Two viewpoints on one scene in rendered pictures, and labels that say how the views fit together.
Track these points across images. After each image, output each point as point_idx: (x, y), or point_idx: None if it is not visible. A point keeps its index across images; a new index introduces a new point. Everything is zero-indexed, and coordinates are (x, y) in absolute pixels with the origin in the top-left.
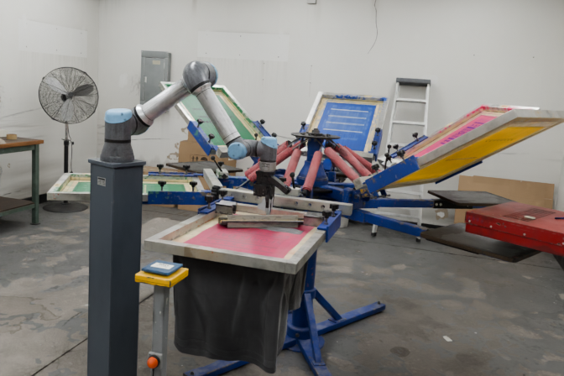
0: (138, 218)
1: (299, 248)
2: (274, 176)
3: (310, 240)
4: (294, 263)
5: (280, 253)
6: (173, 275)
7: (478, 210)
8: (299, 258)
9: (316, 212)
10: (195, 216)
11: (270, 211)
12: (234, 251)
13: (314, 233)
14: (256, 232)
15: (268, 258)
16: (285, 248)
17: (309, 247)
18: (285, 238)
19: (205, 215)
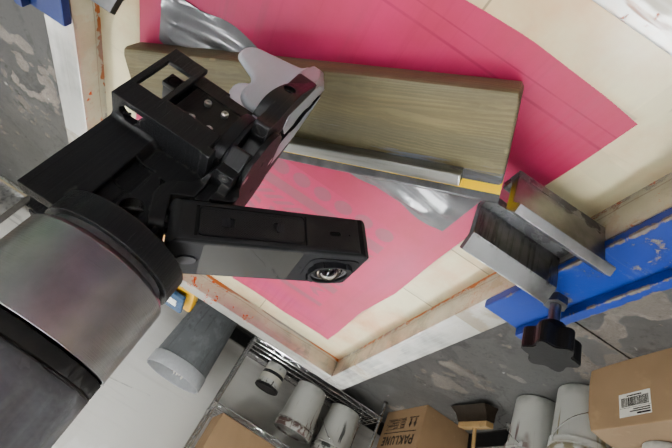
0: None
1: (363, 361)
2: (190, 259)
3: (412, 346)
4: (337, 387)
5: (337, 315)
6: (186, 305)
7: None
8: (351, 382)
9: (565, 247)
10: (52, 48)
11: (317, 96)
12: (240, 319)
13: (450, 320)
14: (286, 167)
15: (298, 359)
16: (356, 297)
17: (390, 366)
18: (373, 247)
19: (73, 37)
